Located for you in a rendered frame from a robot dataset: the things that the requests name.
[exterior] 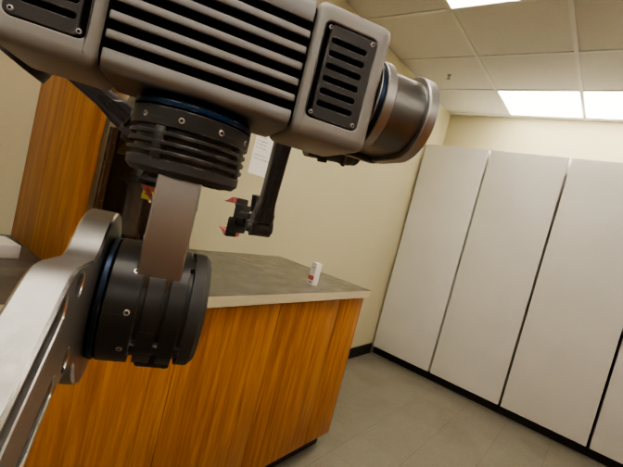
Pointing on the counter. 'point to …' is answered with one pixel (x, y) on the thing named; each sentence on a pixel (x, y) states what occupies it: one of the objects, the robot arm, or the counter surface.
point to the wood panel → (57, 168)
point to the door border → (107, 169)
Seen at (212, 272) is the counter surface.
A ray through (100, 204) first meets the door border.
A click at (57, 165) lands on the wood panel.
